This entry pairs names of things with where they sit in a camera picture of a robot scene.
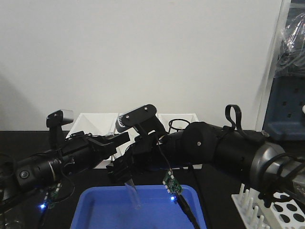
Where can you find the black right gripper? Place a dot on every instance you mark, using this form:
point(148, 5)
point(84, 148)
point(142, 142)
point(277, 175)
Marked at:
point(143, 155)

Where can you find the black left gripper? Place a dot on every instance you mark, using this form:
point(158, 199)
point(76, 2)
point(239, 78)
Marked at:
point(85, 151)

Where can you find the glass test tube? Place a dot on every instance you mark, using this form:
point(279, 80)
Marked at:
point(133, 194)

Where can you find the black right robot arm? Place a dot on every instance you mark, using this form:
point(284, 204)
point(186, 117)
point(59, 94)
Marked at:
point(243, 154)

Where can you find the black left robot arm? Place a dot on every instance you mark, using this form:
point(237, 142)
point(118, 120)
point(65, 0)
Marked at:
point(50, 170)

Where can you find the white test tube rack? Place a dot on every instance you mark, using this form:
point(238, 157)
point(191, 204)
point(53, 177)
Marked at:
point(254, 215)

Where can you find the grey pegboard drying rack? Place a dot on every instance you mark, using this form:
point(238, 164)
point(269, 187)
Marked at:
point(284, 119)

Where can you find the left white storage bin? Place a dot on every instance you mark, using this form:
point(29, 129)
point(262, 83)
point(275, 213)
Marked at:
point(94, 123)

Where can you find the blue plastic tray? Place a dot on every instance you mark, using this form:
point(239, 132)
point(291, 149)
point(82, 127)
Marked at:
point(112, 208)

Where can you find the green circuit board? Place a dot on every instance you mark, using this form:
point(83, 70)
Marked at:
point(171, 183)
point(50, 197)

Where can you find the black metal tripod stand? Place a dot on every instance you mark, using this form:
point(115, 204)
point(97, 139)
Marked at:
point(178, 124)

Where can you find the right white storage bin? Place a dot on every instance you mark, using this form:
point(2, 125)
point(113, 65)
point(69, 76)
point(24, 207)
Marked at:
point(172, 143)

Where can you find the green circuit board left side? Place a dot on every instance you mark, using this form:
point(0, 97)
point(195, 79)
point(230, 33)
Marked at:
point(50, 197)

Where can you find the clear plastic bag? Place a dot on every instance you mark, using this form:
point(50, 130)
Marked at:
point(291, 60)

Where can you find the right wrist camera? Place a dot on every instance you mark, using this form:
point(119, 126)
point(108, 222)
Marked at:
point(143, 119)

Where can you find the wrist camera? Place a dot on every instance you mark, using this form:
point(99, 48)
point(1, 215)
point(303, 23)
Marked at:
point(54, 122)
point(143, 119)

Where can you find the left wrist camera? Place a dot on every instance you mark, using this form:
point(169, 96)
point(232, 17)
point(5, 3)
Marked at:
point(54, 122)

